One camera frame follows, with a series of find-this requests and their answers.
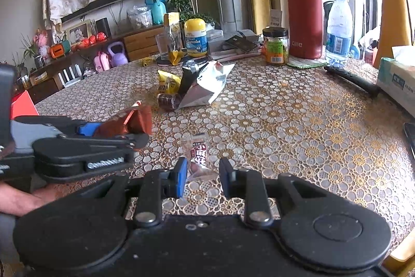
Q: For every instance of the black speaker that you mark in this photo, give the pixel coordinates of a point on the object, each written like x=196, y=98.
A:
x=103, y=27

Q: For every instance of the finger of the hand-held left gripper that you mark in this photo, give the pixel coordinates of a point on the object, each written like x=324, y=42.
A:
x=89, y=129
x=107, y=143

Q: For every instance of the red cardboard box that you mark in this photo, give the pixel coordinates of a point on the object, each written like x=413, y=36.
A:
x=24, y=108

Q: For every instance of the brown snack packet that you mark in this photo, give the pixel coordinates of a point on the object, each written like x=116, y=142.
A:
x=136, y=121

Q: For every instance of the red ornament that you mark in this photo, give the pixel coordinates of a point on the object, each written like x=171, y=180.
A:
x=92, y=39
x=85, y=42
x=101, y=37

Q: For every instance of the white plastic box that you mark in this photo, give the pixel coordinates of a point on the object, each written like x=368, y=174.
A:
x=214, y=36

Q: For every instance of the small clear snack packet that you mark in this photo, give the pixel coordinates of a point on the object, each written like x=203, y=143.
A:
x=197, y=153

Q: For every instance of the purple kettlebell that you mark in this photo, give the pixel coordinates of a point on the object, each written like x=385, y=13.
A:
x=118, y=57

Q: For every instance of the white router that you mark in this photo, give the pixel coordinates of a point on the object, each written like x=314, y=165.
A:
x=72, y=75

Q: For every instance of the black round coaster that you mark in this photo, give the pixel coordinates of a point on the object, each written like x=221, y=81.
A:
x=160, y=60

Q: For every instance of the dark pouch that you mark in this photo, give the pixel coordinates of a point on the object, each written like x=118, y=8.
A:
x=241, y=43

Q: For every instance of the yellow candy packet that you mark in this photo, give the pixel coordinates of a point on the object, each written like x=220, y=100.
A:
x=168, y=82

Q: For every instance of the wooden TV cabinet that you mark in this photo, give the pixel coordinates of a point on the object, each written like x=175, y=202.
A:
x=142, y=41

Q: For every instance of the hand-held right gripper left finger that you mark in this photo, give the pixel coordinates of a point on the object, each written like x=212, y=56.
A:
x=181, y=178

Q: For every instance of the green coaster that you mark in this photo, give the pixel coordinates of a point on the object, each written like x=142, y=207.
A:
x=308, y=63

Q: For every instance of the small yellow wrapper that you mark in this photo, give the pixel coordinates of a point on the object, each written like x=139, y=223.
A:
x=146, y=62

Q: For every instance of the blue detergent bottle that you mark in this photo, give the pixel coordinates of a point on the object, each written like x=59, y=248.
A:
x=354, y=52

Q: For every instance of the pink doll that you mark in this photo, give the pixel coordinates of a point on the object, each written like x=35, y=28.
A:
x=42, y=40

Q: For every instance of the white photo frame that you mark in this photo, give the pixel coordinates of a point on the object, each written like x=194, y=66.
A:
x=78, y=33

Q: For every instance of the glass jar black lid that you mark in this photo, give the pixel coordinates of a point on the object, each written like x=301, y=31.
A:
x=275, y=48

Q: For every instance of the round brown snack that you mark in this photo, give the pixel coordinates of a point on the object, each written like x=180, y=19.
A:
x=167, y=101

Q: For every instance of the tissue pack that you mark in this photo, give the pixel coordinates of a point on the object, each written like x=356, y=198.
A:
x=398, y=82

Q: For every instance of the clear water bottle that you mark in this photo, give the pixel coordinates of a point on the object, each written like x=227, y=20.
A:
x=338, y=33

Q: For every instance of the person's left hand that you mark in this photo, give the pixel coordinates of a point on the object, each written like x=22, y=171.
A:
x=19, y=202

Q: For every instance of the red thermos bottle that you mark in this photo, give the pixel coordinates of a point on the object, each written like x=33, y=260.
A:
x=304, y=17

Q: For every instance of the teal bottle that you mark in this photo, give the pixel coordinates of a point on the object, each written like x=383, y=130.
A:
x=157, y=11

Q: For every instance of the pink toy case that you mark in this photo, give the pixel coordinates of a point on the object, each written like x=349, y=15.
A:
x=101, y=62

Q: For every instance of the orange box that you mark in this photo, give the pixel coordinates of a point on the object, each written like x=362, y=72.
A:
x=59, y=49

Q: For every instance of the small cardboard box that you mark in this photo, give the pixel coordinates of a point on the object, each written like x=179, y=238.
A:
x=39, y=77

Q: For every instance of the yellow-lid supplement bottle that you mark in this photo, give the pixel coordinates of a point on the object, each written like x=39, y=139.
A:
x=196, y=38

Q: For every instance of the patterned tablecloth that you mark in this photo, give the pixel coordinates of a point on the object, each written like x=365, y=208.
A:
x=291, y=134

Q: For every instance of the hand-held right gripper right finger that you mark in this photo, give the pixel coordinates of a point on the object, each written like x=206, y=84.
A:
x=226, y=178

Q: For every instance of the white paper card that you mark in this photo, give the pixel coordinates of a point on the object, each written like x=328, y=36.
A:
x=276, y=17

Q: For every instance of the tall yellow packet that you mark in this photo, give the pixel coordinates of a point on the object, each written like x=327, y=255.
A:
x=171, y=33

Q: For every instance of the black television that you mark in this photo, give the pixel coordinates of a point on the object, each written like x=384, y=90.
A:
x=107, y=1

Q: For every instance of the clear plastic bag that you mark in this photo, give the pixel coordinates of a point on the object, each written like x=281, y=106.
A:
x=139, y=18

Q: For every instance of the clear drinking glass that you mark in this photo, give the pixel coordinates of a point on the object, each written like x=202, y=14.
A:
x=162, y=45

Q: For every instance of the silver foil snack bag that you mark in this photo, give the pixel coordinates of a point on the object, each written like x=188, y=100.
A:
x=201, y=92

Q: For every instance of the black smartphone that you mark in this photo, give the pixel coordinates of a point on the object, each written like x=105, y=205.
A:
x=410, y=140

